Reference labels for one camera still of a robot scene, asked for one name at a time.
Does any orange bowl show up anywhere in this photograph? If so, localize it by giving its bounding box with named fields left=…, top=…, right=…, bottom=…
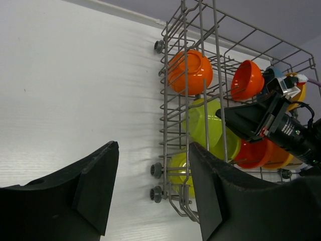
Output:
left=234, top=139, right=273, bottom=169
left=230, top=60, right=264, bottom=101

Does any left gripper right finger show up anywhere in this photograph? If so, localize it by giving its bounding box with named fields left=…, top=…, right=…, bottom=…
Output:
left=189, top=142, right=320, bottom=240

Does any green bowl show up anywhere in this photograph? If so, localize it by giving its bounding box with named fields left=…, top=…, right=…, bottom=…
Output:
left=167, top=152, right=187, bottom=193

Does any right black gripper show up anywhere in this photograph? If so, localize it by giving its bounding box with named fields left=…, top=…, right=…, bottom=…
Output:
left=216, top=92, right=320, bottom=166

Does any blue bowl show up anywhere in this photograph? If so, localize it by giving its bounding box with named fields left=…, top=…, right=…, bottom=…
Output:
left=256, top=66, right=283, bottom=102

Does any small yellow bowl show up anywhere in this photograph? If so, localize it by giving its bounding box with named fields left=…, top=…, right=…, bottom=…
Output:
left=263, top=144, right=293, bottom=170

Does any large yellow bowl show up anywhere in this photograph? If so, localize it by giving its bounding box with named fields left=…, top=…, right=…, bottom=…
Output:
left=284, top=73, right=308, bottom=111

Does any white round bowl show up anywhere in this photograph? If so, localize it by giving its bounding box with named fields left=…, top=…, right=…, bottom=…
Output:
left=284, top=162, right=307, bottom=170

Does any grey wire dish rack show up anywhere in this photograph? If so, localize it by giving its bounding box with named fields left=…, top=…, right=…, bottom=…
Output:
left=150, top=1, right=320, bottom=222

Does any white orange-bottom bowl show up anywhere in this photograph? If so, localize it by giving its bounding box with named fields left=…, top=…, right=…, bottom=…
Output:
left=168, top=49, right=213, bottom=95

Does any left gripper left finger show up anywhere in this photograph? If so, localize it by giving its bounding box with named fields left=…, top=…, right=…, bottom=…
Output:
left=1, top=141, right=119, bottom=240

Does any white square bowl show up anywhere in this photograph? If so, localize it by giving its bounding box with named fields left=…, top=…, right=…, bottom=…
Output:
left=182, top=97, right=242, bottom=161

